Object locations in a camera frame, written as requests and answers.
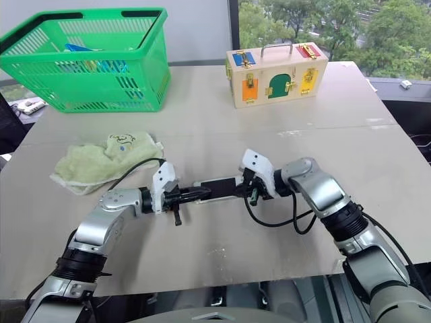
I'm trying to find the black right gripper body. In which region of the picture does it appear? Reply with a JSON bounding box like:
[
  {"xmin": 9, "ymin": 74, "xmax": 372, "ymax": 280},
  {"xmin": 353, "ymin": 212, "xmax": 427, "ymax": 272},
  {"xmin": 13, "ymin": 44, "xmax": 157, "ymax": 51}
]
[{"xmin": 248, "ymin": 175, "xmax": 273, "ymax": 206}]

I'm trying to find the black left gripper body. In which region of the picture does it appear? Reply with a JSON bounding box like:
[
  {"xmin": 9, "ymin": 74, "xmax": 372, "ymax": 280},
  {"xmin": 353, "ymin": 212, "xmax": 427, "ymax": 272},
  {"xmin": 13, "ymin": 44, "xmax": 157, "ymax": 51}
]
[{"xmin": 163, "ymin": 188, "xmax": 185, "ymax": 227}]

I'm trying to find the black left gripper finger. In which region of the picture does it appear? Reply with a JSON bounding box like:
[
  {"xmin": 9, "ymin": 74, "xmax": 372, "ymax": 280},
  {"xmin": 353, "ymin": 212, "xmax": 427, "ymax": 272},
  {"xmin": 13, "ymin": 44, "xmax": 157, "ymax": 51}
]
[
  {"xmin": 180, "ymin": 194, "xmax": 211, "ymax": 204},
  {"xmin": 183, "ymin": 186, "xmax": 213, "ymax": 197}
]

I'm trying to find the white smartphone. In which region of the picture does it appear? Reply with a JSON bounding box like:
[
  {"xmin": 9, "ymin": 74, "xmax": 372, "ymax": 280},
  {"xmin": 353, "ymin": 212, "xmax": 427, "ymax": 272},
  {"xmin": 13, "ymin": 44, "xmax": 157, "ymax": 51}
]
[{"xmin": 191, "ymin": 176, "xmax": 244, "ymax": 205}]

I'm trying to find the light green towel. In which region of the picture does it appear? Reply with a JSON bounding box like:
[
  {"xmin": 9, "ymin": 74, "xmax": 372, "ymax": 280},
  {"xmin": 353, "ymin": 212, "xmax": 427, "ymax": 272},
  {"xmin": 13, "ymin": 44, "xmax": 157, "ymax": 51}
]
[{"xmin": 49, "ymin": 131, "xmax": 166, "ymax": 196}]

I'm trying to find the wooden lock box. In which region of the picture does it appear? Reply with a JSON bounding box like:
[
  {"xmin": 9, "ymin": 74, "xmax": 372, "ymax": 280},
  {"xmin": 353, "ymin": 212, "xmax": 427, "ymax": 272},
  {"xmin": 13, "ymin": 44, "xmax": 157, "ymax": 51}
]
[{"xmin": 224, "ymin": 42, "xmax": 329, "ymax": 110}]

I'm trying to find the dark window pillar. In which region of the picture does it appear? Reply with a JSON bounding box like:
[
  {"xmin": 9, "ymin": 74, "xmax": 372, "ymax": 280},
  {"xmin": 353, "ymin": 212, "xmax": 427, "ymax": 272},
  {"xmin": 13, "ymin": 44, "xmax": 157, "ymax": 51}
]
[{"xmin": 229, "ymin": 0, "xmax": 241, "ymax": 52}]

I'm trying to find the dark side desk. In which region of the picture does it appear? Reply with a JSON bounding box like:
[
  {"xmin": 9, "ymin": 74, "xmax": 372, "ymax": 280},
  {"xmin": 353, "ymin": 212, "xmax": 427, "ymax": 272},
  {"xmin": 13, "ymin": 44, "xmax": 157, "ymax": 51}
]
[{"xmin": 365, "ymin": 76, "xmax": 431, "ymax": 159}]

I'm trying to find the white power strip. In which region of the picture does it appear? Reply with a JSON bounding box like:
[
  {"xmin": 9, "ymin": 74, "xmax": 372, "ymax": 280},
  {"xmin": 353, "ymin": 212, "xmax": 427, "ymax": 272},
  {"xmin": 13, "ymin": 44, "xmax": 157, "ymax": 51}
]
[{"xmin": 16, "ymin": 98, "xmax": 45, "ymax": 116}]

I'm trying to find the green plastic shopping basket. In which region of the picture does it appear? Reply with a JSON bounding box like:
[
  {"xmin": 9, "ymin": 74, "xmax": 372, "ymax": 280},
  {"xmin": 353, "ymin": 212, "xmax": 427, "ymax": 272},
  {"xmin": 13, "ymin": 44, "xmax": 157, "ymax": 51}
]
[{"xmin": 0, "ymin": 7, "xmax": 172, "ymax": 114}]

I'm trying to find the black flat panel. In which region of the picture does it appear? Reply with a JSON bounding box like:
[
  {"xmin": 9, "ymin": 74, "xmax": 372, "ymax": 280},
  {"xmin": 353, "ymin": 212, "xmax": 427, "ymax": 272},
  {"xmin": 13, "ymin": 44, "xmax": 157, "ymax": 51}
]
[{"xmin": 0, "ymin": 92, "xmax": 28, "ymax": 154}]

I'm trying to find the blue packet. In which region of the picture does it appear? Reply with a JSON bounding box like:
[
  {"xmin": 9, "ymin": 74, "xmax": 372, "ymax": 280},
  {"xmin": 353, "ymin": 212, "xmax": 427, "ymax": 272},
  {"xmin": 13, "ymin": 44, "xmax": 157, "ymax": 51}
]
[{"xmin": 55, "ymin": 42, "xmax": 131, "ymax": 74}]

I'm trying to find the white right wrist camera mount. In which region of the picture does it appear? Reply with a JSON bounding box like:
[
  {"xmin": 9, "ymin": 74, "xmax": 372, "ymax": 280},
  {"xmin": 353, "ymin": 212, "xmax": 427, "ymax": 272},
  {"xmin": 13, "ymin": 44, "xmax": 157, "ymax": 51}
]
[{"xmin": 238, "ymin": 148, "xmax": 277, "ymax": 200}]

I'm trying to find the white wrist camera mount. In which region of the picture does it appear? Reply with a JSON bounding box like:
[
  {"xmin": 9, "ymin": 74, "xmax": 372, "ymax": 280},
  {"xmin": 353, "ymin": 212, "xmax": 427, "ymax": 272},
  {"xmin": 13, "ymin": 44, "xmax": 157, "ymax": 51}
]
[
  {"xmin": 151, "ymin": 161, "xmax": 178, "ymax": 215},
  {"xmin": 238, "ymin": 148, "xmax": 277, "ymax": 200}
]

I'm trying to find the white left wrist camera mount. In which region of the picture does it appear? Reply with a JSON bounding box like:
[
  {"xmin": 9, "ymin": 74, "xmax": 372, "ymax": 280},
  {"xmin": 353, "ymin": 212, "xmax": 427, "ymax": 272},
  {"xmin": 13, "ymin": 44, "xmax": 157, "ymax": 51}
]
[{"xmin": 151, "ymin": 161, "xmax": 178, "ymax": 215}]

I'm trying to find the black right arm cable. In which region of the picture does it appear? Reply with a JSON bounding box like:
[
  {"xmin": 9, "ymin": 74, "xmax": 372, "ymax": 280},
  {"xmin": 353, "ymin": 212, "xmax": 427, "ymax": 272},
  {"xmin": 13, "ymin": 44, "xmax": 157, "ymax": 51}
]
[{"xmin": 243, "ymin": 193, "xmax": 318, "ymax": 236}]

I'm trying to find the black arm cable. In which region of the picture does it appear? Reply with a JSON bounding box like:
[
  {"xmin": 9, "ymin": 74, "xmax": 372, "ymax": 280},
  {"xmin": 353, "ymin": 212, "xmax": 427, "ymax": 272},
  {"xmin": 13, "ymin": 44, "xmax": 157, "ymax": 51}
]
[
  {"xmin": 243, "ymin": 193, "xmax": 318, "ymax": 236},
  {"xmin": 106, "ymin": 157, "xmax": 166, "ymax": 194}
]

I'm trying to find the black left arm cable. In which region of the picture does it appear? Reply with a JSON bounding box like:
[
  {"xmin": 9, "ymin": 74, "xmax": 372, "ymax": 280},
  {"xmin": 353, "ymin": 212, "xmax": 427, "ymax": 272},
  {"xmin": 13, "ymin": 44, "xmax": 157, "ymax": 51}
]
[{"xmin": 106, "ymin": 157, "xmax": 166, "ymax": 194}]

